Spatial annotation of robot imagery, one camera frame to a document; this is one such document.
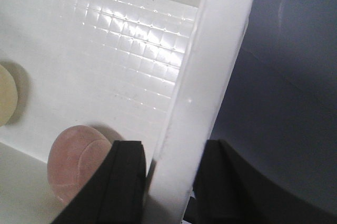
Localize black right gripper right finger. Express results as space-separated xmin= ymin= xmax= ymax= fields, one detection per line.
xmin=187 ymin=140 xmax=336 ymax=223

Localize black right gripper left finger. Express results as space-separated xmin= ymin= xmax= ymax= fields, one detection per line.
xmin=53 ymin=141 xmax=146 ymax=223

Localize pink plush toy smiling face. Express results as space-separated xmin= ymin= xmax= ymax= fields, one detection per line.
xmin=47 ymin=125 xmax=112 ymax=205

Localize white Totelife plastic crate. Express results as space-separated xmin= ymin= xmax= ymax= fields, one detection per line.
xmin=1 ymin=0 xmax=253 ymax=223

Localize yellow plush toy green stripe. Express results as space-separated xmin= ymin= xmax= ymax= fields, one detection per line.
xmin=1 ymin=65 xmax=18 ymax=126

